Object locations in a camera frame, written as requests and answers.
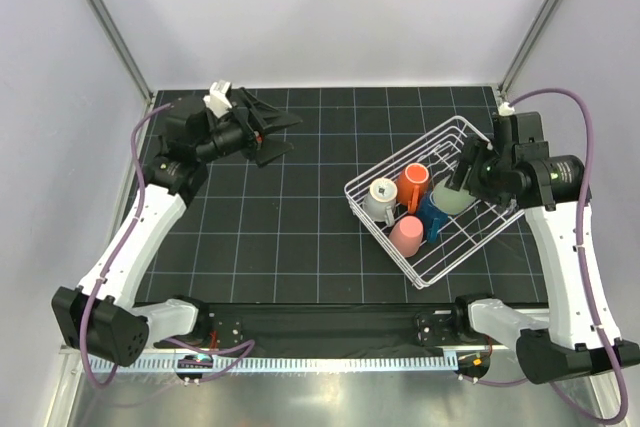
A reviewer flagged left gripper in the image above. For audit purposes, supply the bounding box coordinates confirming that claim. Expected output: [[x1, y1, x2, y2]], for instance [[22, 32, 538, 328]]
[[196, 89, 301, 168]]

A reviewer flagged pale green tumbler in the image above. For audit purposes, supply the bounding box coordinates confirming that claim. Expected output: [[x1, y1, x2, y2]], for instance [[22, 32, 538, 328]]
[[431, 179, 476, 216]]

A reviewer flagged orange mug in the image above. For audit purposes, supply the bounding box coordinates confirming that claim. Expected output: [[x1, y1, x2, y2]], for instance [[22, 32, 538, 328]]
[[396, 163, 430, 214]]

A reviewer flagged blue mug cream inside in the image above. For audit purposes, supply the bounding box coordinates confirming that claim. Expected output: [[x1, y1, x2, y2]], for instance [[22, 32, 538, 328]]
[[415, 193, 449, 243]]

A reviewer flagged pink cup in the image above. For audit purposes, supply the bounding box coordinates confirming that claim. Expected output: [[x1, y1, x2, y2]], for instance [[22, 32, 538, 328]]
[[389, 215, 424, 258]]

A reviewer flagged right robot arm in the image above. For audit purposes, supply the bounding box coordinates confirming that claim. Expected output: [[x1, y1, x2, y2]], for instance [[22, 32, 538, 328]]
[[447, 112, 639, 384]]

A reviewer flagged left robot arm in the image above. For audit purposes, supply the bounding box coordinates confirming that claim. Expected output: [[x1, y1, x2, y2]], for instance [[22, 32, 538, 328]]
[[51, 81, 301, 367]]

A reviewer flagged black gridded table mat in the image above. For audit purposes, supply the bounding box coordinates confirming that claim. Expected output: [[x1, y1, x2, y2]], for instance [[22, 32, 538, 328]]
[[135, 86, 546, 304]]

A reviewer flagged white wire dish rack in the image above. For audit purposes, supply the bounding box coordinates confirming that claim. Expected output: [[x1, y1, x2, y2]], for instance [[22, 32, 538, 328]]
[[344, 115, 524, 289]]

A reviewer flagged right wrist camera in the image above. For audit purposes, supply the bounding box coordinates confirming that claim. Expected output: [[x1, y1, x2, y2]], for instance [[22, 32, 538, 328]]
[[492, 101, 515, 154]]

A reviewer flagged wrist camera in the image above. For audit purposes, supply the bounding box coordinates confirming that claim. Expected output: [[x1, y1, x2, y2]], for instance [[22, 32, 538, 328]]
[[492, 101, 515, 154], [203, 80, 233, 119]]

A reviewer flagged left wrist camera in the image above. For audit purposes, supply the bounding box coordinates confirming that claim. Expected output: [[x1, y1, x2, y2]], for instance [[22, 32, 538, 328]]
[[203, 80, 233, 119]]

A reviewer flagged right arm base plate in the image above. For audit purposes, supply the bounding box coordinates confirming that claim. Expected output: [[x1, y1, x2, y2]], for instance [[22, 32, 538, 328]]
[[415, 310, 458, 347]]

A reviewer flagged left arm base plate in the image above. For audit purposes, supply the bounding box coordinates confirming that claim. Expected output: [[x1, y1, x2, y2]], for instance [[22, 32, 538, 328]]
[[210, 313, 245, 350]]

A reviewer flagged slotted cable duct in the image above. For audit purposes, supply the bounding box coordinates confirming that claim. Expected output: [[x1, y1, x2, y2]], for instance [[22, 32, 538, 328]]
[[118, 351, 458, 374]]

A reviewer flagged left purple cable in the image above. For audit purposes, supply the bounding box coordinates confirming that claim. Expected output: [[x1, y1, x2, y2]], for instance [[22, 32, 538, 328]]
[[79, 102, 256, 388]]

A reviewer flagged purple cable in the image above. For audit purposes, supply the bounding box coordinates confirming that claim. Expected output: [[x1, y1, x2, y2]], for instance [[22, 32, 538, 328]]
[[79, 102, 256, 388], [474, 87, 630, 422]]

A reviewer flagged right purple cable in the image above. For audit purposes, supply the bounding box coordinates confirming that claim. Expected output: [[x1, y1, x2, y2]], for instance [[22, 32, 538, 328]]
[[474, 87, 630, 422]]

